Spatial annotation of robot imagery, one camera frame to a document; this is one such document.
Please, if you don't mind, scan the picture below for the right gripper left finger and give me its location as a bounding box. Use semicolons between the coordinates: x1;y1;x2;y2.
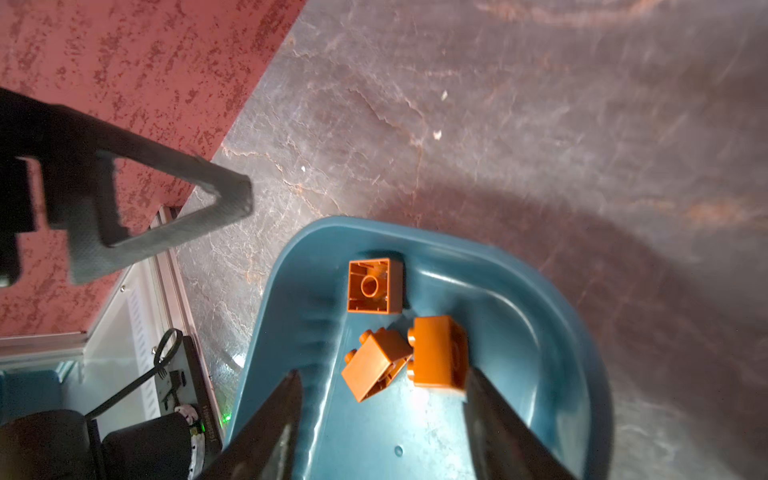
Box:
199;370;303;479

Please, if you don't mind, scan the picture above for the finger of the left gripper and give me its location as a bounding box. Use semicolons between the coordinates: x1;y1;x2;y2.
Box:
0;86;254;286

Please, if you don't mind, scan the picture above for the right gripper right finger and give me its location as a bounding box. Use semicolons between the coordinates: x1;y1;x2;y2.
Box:
463;367;574;480

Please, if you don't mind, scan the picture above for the orange small brick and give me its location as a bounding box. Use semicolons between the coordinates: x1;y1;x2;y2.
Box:
341;328;413;403
407;315;469;392
347;258;404;315

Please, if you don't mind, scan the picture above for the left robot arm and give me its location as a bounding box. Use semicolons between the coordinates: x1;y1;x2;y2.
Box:
1;90;253;479

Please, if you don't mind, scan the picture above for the left controller board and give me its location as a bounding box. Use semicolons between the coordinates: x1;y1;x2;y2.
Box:
155;335;223;469

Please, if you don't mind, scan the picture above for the left teal bin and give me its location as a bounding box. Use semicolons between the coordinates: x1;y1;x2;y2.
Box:
229;217;614;479

